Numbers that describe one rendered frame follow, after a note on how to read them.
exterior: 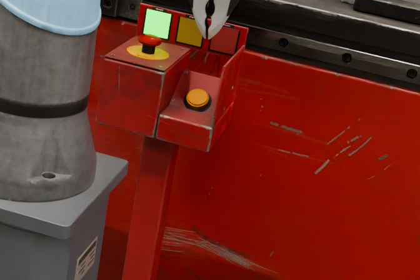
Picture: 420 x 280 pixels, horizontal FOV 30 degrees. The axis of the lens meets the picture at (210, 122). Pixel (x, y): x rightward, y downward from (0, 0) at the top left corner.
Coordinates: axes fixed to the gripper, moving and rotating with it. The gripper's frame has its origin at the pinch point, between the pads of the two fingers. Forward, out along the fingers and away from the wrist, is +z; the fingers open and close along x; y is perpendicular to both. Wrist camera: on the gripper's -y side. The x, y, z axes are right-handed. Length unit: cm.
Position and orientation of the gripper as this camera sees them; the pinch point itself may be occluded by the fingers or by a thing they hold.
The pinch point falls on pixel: (207, 32)
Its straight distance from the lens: 128.1
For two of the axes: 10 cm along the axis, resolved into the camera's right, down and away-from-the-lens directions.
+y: 2.7, -3.9, 8.8
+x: -9.5, -2.4, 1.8
